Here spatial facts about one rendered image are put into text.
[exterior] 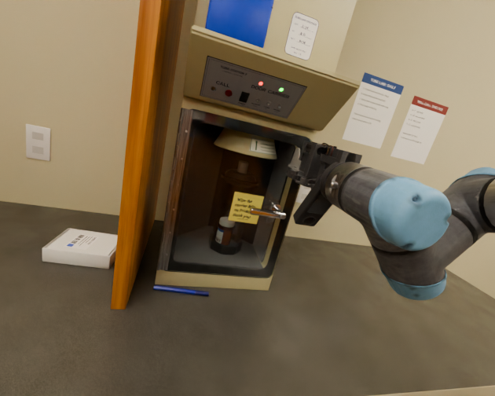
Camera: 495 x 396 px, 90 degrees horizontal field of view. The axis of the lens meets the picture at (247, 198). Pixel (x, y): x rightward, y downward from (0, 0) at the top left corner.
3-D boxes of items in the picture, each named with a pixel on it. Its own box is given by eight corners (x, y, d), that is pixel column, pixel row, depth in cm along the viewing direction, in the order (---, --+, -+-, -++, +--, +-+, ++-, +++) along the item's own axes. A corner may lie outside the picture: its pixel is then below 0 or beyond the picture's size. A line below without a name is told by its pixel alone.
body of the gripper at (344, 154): (334, 148, 51) (374, 158, 40) (320, 187, 53) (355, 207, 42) (301, 140, 49) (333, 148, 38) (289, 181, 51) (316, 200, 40)
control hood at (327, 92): (181, 95, 51) (189, 42, 48) (317, 130, 60) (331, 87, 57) (180, 91, 41) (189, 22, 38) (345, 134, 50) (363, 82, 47)
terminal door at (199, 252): (159, 269, 63) (185, 106, 52) (270, 277, 71) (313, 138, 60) (159, 270, 62) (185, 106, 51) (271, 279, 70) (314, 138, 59)
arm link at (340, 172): (372, 218, 38) (327, 210, 36) (353, 207, 43) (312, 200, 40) (390, 171, 36) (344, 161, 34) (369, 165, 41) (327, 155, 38)
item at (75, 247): (67, 239, 74) (67, 227, 73) (124, 247, 77) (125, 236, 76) (41, 262, 63) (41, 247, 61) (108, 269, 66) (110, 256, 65)
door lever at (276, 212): (244, 208, 61) (247, 199, 61) (279, 214, 64) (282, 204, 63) (249, 217, 57) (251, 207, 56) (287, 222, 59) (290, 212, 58)
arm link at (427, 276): (480, 266, 35) (468, 207, 30) (422, 317, 33) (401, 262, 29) (426, 243, 42) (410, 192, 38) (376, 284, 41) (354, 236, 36)
